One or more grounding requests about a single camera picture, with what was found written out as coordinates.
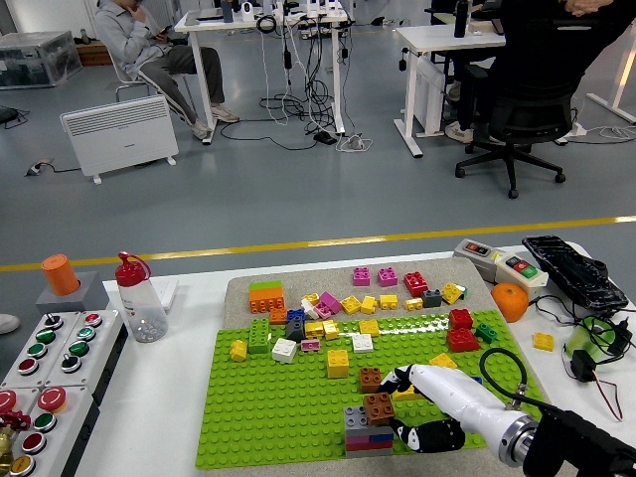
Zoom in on white black-fingered right robot hand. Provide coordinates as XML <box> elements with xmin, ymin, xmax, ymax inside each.
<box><xmin>379</xmin><ymin>364</ymin><xmax>528</xmax><ymax>454</ymax></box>

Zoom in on brown brick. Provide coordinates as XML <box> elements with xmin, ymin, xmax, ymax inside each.
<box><xmin>362</xmin><ymin>392</ymin><xmax>398</xmax><ymax>427</ymax></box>
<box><xmin>359</xmin><ymin>367</ymin><xmax>385</xmax><ymax>394</ymax></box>

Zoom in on green studded baseplate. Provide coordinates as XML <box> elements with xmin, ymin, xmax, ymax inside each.
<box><xmin>195</xmin><ymin>307</ymin><xmax>563</xmax><ymax>472</ymax></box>

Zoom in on wide red brick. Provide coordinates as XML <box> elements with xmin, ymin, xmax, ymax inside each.
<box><xmin>445</xmin><ymin>326</ymin><xmax>482</xmax><ymax>354</ymax></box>

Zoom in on red flat brick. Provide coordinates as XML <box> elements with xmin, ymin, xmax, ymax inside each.
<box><xmin>345</xmin><ymin>440</ymin><xmax>396</xmax><ymax>452</ymax></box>

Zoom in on grey studded brick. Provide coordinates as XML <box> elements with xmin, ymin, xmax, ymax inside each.
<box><xmin>344</xmin><ymin>405</ymin><xmax>372</xmax><ymax>431</ymax></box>

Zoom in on tall yellow brick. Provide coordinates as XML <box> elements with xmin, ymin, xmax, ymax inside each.
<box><xmin>326</xmin><ymin>349</ymin><xmax>351</xmax><ymax>381</ymax></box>

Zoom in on magenta sloped brick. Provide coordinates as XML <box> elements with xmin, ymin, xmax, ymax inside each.
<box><xmin>318</xmin><ymin>290</ymin><xmax>344</xmax><ymax>315</ymax></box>

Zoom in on dark grey sloped brick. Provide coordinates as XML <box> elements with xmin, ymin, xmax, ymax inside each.
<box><xmin>284</xmin><ymin>317</ymin><xmax>307</xmax><ymax>344</ymax></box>

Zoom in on tall lime green brick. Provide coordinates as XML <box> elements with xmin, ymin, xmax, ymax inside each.
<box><xmin>247</xmin><ymin>317</ymin><xmax>272</xmax><ymax>356</ymax></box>

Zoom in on large orange brick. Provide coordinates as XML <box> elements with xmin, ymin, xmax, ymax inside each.
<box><xmin>247</xmin><ymin>287</ymin><xmax>287</xmax><ymax>315</ymax></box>

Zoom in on orange fruit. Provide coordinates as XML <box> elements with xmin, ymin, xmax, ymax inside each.
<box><xmin>490</xmin><ymin>281</ymin><xmax>530</xmax><ymax>324</ymax></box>

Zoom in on small black module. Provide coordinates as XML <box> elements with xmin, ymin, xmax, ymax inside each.
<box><xmin>569</xmin><ymin>349</ymin><xmax>597</xmax><ymax>384</ymax></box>

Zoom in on green tape roll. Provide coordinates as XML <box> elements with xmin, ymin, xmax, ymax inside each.
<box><xmin>565</xmin><ymin>316</ymin><xmax>618</xmax><ymax>363</ymax></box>

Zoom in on grey station red green buttons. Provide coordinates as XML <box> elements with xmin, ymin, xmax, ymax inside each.
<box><xmin>489</xmin><ymin>250</ymin><xmax>550</xmax><ymax>302</ymax></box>

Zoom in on grey station red black buttons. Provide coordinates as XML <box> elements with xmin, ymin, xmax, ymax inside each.
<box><xmin>452</xmin><ymin>238</ymin><xmax>503</xmax><ymax>284</ymax></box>

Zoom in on black plastic-wrapped device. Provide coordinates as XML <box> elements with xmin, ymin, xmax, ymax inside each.
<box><xmin>521</xmin><ymin>234</ymin><xmax>630</xmax><ymax>317</ymax></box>

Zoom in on black power plug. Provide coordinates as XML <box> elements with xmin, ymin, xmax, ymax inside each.
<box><xmin>604</xmin><ymin>317</ymin><xmax>635</xmax><ymax>357</ymax></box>

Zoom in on white floor adapter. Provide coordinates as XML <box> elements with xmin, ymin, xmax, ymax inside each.
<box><xmin>339</xmin><ymin>132</ymin><xmax>375</xmax><ymax>154</ymax></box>

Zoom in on white power strip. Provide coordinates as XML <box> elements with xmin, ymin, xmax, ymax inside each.
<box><xmin>554</xmin><ymin>121</ymin><xmax>590</xmax><ymax>146</ymax></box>

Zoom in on white ribbed panel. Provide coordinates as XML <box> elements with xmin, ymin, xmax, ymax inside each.
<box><xmin>410</xmin><ymin>58</ymin><xmax>446</xmax><ymax>139</ymax></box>

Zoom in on black office chair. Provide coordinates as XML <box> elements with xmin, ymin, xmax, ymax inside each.
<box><xmin>453</xmin><ymin>19</ymin><xmax>627</xmax><ymax>201</ymax></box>

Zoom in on clear bottle red cap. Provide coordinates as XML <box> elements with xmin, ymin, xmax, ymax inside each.
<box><xmin>114</xmin><ymin>250</ymin><xmax>170</xmax><ymax>345</ymax></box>

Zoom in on white desk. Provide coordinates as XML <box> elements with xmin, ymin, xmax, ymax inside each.
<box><xmin>173</xmin><ymin>8</ymin><xmax>357</xmax><ymax>146</ymax></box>
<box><xmin>585</xmin><ymin>4</ymin><xmax>636</xmax><ymax>125</ymax></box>
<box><xmin>393</xmin><ymin>24</ymin><xmax>508</xmax><ymax>160</ymax></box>

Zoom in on white box with green buttons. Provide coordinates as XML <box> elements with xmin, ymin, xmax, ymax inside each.
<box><xmin>0</xmin><ymin>311</ymin><xmax>82</xmax><ymax>391</ymax></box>
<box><xmin>43</xmin><ymin>309</ymin><xmax>129</xmax><ymax>398</ymax></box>

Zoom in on black bottle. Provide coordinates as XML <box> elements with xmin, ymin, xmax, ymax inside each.
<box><xmin>452</xmin><ymin>0</ymin><xmax>471</xmax><ymax>40</ymax></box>

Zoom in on grey block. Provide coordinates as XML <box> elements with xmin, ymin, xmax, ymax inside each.
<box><xmin>35</xmin><ymin>270</ymin><xmax>110</xmax><ymax>316</ymax></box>

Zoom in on white box with mushroom button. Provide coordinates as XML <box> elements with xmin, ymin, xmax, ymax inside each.
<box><xmin>9</xmin><ymin>385</ymin><xmax>103</xmax><ymax>477</ymax></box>
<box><xmin>0</xmin><ymin>386</ymin><xmax>43</xmax><ymax>438</ymax></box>

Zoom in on orange cylinder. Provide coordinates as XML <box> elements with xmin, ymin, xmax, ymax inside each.
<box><xmin>40</xmin><ymin>253</ymin><xmax>82</xmax><ymax>298</ymax></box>

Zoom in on white panel heater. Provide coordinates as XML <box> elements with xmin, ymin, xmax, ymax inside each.
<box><xmin>59</xmin><ymin>94</ymin><xmax>181</xmax><ymax>187</ymax></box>

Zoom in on brass fitting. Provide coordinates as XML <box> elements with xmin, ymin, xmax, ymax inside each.
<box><xmin>0</xmin><ymin>425</ymin><xmax>17</xmax><ymax>476</ymax></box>

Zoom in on white chair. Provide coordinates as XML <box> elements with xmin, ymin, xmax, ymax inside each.
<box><xmin>106</xmin><ymin>47</ymin><xmax>198</xmax><ymax>105</ymax></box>

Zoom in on floor socket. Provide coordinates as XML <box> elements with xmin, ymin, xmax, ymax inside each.
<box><xmin>24</xmin><ymin>158</ymin><xmax>56</xmax><ymax>179</ymax></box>

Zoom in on wooden crate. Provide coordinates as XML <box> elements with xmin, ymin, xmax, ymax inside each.
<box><xmin>76</xmin><ymin>42</ymin><xmax>113</xmax><ymax>68</ymax></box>

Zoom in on red wire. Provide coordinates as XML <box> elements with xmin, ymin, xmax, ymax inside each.
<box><xmin>593</xmin><ymin>371</ymin><xmax>624</xmax><ymax>422</ymax></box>

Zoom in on white switch plate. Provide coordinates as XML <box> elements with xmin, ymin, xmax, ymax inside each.
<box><xmin>147</xmin><ymin>276</ymin><xmax>180</xmax><ymax>314</ymax></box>

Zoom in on black cable bundle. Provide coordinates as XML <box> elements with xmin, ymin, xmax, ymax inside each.
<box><xmin>255</xmin><ymin>14</ymin><xmax>359</xmax><ymax>150</ymax></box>

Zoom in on red valve handle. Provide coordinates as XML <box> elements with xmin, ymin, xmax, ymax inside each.
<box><xmin>0</xmin><ymin>408</ymin><xmax>33</xmax><ymax>433</ymax></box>

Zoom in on black floor cables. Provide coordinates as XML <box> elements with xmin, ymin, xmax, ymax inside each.
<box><xmin>0</xmin><ymin>105</ymin><xmax>32</xmax><ymax>131</ymax></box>

